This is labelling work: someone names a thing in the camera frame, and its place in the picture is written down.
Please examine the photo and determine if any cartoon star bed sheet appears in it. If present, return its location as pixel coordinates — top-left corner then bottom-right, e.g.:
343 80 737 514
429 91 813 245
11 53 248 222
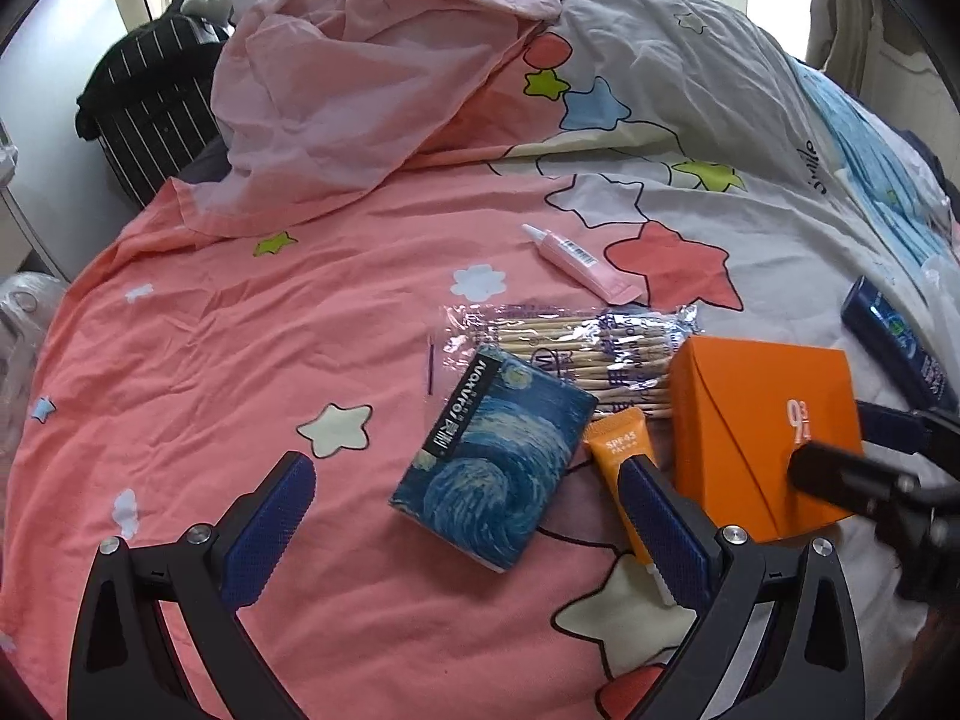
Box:
2 0 950 718

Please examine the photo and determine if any orange sunscreen tube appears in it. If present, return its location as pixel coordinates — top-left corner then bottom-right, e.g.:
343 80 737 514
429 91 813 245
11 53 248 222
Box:
581 404 680 608

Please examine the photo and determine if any orange gift box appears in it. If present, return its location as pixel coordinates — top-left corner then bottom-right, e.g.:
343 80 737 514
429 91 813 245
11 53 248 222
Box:
669 335 862 543

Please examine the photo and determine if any dark blue shampoo bottle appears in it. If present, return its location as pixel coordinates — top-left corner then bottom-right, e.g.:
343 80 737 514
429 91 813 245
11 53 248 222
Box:
839 277 958 413

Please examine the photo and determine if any pink cream tube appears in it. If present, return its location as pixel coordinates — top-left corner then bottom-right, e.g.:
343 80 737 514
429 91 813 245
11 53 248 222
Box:
521 224 646 307

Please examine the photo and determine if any cotton swab packet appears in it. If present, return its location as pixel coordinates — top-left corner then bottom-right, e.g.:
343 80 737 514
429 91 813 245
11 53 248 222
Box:
425 304 700 419

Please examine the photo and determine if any pink crumpled sheet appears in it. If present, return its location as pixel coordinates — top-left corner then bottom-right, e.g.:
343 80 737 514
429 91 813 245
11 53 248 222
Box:
176 0 562 238

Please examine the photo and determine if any beige curtain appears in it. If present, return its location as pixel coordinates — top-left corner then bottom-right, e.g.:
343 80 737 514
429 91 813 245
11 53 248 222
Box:
805 0 955 122

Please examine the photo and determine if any clear plastic bag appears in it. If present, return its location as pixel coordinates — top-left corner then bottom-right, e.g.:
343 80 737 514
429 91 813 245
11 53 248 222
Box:
0 271 65 468

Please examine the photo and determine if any starry night tissue pack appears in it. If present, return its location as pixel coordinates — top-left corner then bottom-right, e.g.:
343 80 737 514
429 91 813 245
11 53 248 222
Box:
389 344 599 572

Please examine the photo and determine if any black striped bag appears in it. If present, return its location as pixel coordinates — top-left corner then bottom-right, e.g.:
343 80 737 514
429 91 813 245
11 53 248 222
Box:
75 11 228 208

